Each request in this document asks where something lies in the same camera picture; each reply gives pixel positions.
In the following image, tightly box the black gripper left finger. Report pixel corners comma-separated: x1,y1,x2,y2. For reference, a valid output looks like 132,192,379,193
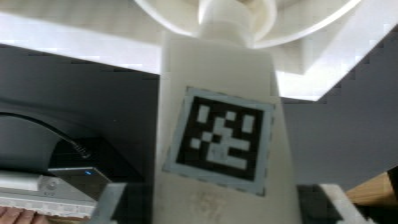
87,183,126,224

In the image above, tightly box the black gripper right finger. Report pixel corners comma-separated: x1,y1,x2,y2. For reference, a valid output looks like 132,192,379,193
320,184,375,224

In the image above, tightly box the white stool leg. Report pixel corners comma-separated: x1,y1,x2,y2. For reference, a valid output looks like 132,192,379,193
153,0,302,224

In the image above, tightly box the white round stool seat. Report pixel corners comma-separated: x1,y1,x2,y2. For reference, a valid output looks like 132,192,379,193
134,0,363,48

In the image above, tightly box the silver box device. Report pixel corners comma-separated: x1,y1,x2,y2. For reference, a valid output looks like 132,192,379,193
0,167,110,218

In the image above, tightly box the black cable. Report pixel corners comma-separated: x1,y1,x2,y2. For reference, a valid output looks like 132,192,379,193
0,111,93,160

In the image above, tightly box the white front border rail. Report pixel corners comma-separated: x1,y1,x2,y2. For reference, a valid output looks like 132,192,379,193
0,13,160,74

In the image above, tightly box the white border rail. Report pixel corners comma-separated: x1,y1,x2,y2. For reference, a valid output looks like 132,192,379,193
0,13,160,74
274,0,398,101

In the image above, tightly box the white right border rail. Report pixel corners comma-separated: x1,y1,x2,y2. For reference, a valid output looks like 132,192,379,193
274,0,398,101

